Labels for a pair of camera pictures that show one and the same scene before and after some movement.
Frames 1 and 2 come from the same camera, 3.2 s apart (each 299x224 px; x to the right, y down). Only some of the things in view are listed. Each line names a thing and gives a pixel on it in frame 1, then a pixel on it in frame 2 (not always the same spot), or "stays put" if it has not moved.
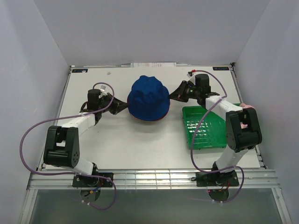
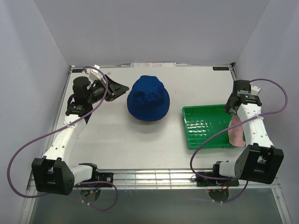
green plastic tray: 212,131 stays put
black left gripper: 122,105 → 117,89
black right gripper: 176,94 → 227,108
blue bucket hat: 148,99 stays put
